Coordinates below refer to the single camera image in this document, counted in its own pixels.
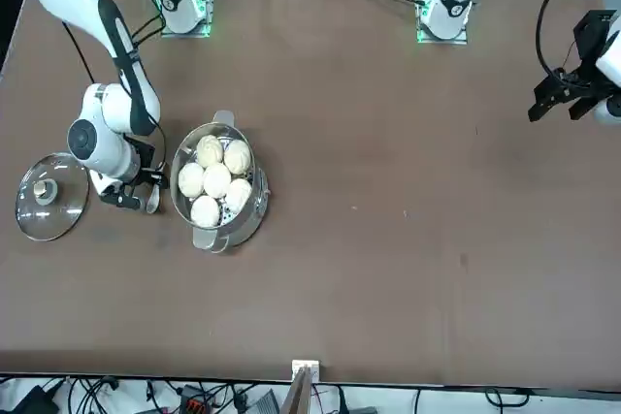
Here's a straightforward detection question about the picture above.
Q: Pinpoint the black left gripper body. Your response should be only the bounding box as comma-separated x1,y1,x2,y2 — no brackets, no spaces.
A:
565,10,620,77

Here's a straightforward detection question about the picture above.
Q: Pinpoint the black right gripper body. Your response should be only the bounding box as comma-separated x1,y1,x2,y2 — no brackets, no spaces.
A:
123,134,159,174

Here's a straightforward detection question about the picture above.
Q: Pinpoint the steel steamer basket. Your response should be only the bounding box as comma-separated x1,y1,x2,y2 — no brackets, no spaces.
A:
169,110,270,250

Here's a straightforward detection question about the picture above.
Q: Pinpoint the grey cooking pot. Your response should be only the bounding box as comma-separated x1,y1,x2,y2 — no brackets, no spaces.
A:
208,169,271,256

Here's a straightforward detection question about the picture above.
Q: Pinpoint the glass pot lid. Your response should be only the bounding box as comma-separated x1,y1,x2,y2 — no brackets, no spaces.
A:
14,151,91,242

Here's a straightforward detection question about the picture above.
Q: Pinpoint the red and black connector box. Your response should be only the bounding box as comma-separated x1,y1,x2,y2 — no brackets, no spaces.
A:
179,387,214,414

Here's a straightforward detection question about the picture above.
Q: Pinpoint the large black power brick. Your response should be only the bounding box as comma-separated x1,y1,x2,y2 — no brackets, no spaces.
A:
9,384,57,414

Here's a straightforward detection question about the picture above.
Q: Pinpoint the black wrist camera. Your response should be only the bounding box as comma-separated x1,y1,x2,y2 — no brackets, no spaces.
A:
99,190,147,211

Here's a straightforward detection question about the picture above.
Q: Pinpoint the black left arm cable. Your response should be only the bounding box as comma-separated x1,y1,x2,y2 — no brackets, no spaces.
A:
536,0,583,80

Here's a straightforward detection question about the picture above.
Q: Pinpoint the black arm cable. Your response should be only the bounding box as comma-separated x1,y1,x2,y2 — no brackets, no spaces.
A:
60,20,98,85
536,0,583,80

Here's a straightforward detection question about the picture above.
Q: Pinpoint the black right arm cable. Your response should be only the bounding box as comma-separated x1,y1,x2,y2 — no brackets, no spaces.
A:
60,20,98,85

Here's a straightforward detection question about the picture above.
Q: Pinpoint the white post bracket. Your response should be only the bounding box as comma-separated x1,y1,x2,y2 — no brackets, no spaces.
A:
290,359,321,381

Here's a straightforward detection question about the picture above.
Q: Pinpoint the aluminium profile post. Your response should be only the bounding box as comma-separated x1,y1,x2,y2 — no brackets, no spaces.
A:
280,367,314,414

